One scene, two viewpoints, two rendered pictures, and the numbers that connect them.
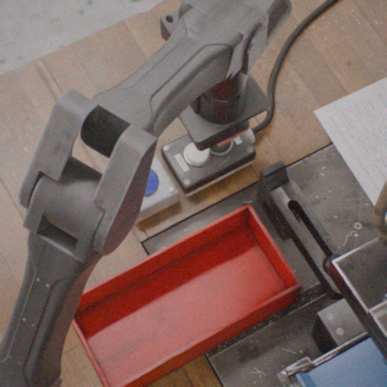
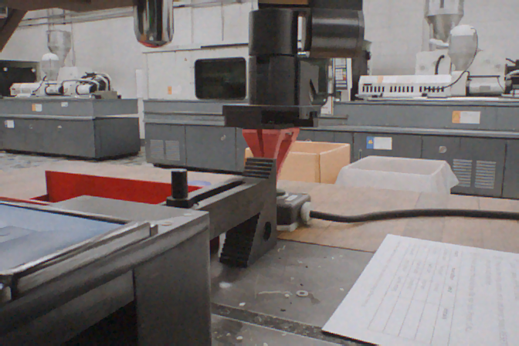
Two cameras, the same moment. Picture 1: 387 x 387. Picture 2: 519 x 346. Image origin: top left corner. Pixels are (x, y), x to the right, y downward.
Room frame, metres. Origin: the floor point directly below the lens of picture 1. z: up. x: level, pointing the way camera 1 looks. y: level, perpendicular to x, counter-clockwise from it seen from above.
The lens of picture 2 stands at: (0.27, -0.44, 1.05)
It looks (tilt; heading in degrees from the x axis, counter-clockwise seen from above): 9 degrees down; 54
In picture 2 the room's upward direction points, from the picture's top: straight up
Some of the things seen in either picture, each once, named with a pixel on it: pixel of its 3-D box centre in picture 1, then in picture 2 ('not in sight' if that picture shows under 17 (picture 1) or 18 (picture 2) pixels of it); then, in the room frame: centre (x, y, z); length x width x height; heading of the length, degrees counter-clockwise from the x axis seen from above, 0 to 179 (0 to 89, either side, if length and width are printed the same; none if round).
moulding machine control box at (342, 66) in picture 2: not in sight; (343, 72); (3.64, 2.90, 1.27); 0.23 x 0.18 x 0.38; 26
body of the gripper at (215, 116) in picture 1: (221, 94); (272, 89); (0.57, -0.03, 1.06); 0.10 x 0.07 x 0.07; 120
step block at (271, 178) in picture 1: (282, 200); (249, 208); (0.49, -0.10, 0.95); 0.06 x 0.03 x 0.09; 30
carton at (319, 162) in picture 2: not in sight; (296, 190); (2.01, 1.68, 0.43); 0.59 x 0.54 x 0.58; 26
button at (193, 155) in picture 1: (197, 155); not in sight; (0.56, 0.00, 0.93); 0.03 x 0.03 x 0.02
